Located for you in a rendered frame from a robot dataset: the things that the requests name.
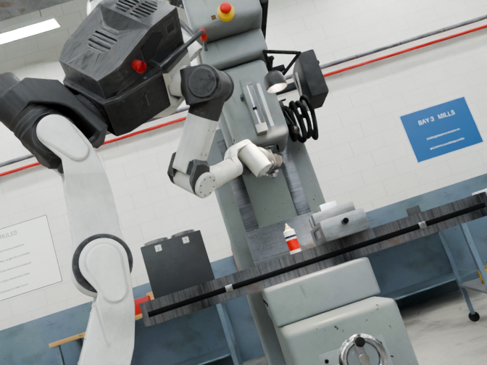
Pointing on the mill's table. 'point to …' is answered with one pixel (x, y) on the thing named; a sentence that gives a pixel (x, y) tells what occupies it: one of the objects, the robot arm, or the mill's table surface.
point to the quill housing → (235, 114)
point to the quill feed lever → (289, 119)
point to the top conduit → (264, 16)
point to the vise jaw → (332, 212)
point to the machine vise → (319, 232)
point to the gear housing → (235, 50)
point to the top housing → (204, 12)
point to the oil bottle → (291, 240)
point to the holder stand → (177, 262)
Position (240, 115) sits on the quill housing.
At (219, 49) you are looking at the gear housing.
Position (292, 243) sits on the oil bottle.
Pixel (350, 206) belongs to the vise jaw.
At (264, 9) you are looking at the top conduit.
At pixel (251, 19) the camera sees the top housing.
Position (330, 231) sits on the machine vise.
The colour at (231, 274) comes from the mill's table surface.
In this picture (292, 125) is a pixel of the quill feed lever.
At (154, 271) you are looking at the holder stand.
